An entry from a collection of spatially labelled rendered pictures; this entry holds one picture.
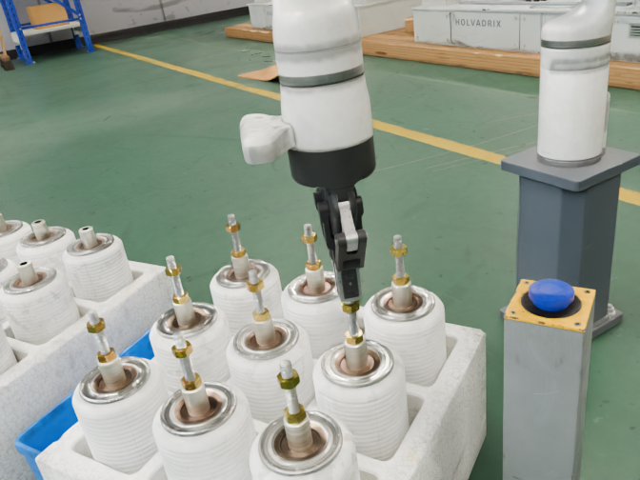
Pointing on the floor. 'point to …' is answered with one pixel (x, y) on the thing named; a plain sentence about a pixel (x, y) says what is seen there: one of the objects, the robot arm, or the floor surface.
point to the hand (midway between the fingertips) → (347, 279)
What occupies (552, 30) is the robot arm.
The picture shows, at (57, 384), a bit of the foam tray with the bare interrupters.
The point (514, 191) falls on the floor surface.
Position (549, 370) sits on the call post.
